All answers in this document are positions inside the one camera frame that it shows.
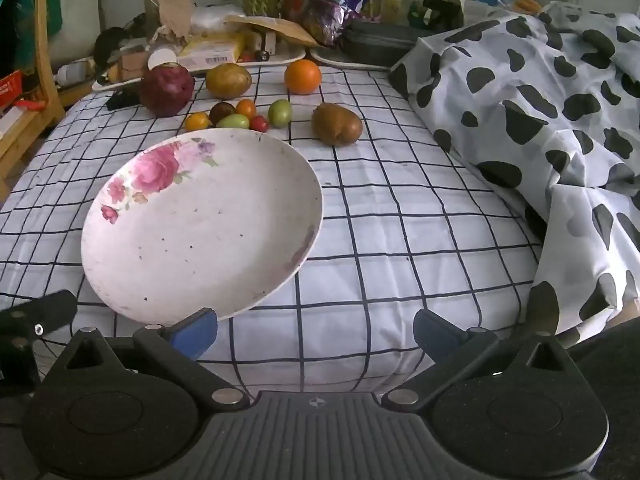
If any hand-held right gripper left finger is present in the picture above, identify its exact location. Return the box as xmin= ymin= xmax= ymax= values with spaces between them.
xmin=42 ymin=308 xmax=251 ymax=411

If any red box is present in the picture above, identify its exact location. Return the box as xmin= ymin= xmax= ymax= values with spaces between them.
xmin=0 ymin=71 xmax=26 ymax=107

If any white floral plate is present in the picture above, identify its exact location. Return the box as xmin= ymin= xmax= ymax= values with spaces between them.
xmin=80 ymin=128 xmax=325 ymax=325

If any wooden chair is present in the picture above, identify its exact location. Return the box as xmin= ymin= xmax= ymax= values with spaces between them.
xmin=0 ymin=0 xmax=66 ymax=201

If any yellow-brown potato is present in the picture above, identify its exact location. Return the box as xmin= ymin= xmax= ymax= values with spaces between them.
xmin=205 ymin=63 xmax=252 ymax=100

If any small white tray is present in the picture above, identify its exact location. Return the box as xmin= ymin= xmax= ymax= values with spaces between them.
xmin=310 ymin=47 xmax=401 ymax=71

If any orange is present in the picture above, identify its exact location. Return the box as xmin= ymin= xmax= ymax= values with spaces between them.
xmin=284 ymin=59 xmax=322 ymax=95

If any black zip case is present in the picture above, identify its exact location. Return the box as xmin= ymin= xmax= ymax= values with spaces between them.
xmin=340 ymin=21 xmax=436 ymax=67

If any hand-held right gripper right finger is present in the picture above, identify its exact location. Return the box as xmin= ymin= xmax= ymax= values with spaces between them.
xmin=381 ymin=308 xmax=596 ymax=408

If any large green tomato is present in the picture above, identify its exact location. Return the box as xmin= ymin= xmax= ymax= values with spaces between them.
xmin=267 ymin=99 xmax=293 ymax=128

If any white round lid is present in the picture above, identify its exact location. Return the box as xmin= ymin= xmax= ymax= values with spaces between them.
xmin=148 ymin=49 xmax=178 ymax=72

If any yellow box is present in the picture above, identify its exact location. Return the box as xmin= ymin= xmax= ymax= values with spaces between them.
xmin=177 ymin=35 xmax=246 ymax=68

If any flat brown paper bag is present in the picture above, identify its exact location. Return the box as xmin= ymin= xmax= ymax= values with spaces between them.
xmin=222 ymin=15 xmax=321 ymax=48

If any crumpled brown paper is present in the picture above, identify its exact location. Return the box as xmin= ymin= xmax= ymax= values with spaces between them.
xmin=152 ymin=0 xmax=196 ymax=41

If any white plastic bag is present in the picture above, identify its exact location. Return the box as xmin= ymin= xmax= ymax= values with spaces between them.
xmin=190 ymin=5 xmax=246 ymax=36

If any checkered bedsheet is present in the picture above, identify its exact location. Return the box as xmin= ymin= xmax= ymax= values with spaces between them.
xmin=0 ymin=62 xmax=556 ymax=396

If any red cabbage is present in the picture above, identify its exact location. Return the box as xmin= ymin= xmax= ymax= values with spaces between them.
xmin=138 ymin=62 xmax=196 ymax=117

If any dark brown tomato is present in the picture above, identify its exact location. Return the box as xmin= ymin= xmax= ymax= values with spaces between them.
xmin=209 ymin=102 xmax=237 ymax=127

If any dark cloth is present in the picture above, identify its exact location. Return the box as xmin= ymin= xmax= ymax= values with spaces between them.
xmin=95 ymin=27 xmax=136 ymax=68

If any long white tray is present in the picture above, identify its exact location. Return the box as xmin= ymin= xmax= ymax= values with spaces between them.
xmin=92 ymin=42 xmax=307 ymax=92

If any black plant box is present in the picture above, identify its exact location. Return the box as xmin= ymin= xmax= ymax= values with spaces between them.
xmin=422 ymin=0 xmax=466 ymax=31

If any dark brown potato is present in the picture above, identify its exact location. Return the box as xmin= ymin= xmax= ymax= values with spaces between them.
xmin=312 ymin=103 xmax=364 ymax=147

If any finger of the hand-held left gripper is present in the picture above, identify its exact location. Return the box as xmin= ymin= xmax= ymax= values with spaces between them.
xmin=0 ymin=290 xmax=78 ymax=391

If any purple snack bag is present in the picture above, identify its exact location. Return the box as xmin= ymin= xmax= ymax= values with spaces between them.
xmin=300 ymin=0 xmax=388 ymax=46

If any cow-print blanket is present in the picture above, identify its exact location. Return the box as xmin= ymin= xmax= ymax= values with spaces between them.
xmin=389 ymin=2 xmax=640 ymax=348

